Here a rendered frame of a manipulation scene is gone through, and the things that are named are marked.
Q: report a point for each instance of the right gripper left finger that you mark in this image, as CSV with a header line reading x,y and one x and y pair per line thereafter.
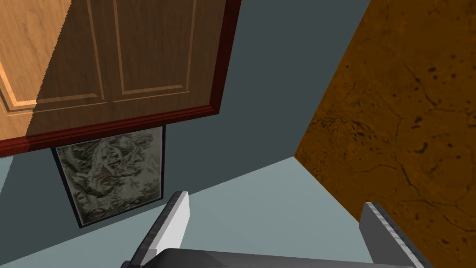
x,y
169,229

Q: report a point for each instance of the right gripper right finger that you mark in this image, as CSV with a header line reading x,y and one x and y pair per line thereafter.
x,y
386,238

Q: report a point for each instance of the brown wooden panelled door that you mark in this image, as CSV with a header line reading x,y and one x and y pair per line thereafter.
x,y
122,59

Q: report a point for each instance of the grey framed wall picture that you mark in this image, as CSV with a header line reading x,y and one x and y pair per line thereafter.
x,y
111,173

